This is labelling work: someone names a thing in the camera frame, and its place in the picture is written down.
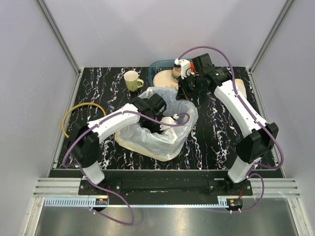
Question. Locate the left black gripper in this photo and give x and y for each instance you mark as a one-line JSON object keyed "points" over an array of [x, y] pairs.
{"points": [[155, 130]]}

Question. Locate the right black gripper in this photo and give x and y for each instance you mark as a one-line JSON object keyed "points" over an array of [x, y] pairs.
{"points": [[183, 93]]}

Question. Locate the cream translucent trash bag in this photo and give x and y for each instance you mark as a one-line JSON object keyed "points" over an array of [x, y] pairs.
{"points": [[168, 144]]}

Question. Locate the roll of cream trash bags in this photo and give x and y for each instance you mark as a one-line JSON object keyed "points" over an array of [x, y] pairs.
{"points": [[241, 87]]}

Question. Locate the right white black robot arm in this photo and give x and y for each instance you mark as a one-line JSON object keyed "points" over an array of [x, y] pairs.
{"points": [[201, 74]]}

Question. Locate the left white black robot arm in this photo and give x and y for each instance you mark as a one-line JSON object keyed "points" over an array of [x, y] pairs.
{"points": [[85, 139]]}

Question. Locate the orange cup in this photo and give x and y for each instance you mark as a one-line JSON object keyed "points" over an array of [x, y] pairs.
{"points": [[192, 68]]}

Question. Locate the beige brown ceramic mug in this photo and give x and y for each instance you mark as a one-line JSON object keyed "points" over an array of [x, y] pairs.
{"points": [[176, 72]]}

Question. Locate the cream pink floral plate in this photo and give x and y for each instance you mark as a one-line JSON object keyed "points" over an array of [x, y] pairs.
{"points": [[164, 79]]}

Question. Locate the teal plastic basket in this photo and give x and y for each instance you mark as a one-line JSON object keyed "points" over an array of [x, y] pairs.
{"points": [[159, 66]]}

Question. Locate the yellow green ceramic mug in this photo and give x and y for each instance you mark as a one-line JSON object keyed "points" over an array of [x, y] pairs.
{"points": [[132, 81]]}

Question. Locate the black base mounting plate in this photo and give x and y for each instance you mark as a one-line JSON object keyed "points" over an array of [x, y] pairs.
{"points": [[164, 178]]}

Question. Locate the left connector box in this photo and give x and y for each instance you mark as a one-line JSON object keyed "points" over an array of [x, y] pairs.
{"points": [[102, 202]]}

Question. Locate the connector box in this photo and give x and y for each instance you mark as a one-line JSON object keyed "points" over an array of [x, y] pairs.
{"points": [[235, 204], [102, 202]]}

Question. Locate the right connector box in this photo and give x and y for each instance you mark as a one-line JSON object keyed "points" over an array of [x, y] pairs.
{"points": [[235, 204]]}

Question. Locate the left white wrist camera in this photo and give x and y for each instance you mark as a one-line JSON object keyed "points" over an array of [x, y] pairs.
{"points": [[168, 122]]}

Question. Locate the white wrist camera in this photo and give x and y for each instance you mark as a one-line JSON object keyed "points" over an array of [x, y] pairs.
{"points": [[185, 67], [168, 122]]}

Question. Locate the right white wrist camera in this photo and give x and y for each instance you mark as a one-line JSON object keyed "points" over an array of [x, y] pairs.
{"points": [[185, 67]]}

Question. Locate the perforated cable duct strip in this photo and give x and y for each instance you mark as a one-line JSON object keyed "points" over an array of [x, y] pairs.
{"points": [[90, 202]]}

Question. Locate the aluminium frame rail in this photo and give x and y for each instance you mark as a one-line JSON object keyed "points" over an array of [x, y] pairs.
{"points": [[67, 187]]}

